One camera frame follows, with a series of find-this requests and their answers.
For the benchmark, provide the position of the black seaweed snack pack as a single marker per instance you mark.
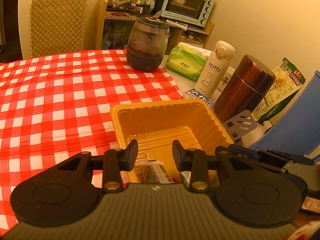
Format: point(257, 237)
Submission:
point(152, 172)

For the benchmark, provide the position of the dark door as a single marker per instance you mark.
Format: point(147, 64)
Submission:
point(10, 37)

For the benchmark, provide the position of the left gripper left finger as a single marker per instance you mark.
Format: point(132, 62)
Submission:
point(115, 161)

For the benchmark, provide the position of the brown metal thermos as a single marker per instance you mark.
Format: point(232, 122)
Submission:
point(247, 87)

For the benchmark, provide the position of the quilted beige chair back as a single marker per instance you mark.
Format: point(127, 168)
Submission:
point(56, 26)

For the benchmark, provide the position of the wooden shelf unit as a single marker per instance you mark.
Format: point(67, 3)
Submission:
point(112, 30)

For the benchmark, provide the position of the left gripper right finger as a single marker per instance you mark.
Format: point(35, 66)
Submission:
point(195, 161)

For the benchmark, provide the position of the glass jar dark contents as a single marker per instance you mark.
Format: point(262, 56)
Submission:
point(147, 43)

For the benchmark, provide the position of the blue thermos jug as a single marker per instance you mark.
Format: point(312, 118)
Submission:
point(297, 131)

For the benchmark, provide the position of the sunflower seed bag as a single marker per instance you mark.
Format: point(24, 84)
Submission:
point(289, 80)

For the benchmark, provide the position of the white green snack bag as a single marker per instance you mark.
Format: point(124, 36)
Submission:
point(186, 175)

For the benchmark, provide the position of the white miffy bottle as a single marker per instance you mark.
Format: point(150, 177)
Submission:
point(215, 68)

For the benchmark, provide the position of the grey slotted spatula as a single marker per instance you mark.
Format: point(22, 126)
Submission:
point(240, 125)

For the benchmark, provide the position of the green tissue pack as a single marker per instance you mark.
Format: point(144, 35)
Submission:
point(187, 60)

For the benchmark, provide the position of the light blue toaster oven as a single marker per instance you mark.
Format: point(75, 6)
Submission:
point(195, 12)

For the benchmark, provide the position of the red checkered tablecloth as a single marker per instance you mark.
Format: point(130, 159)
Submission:
point(56, 106)

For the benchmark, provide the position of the orange plastic tray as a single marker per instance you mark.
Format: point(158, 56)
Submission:
point(155, 125)

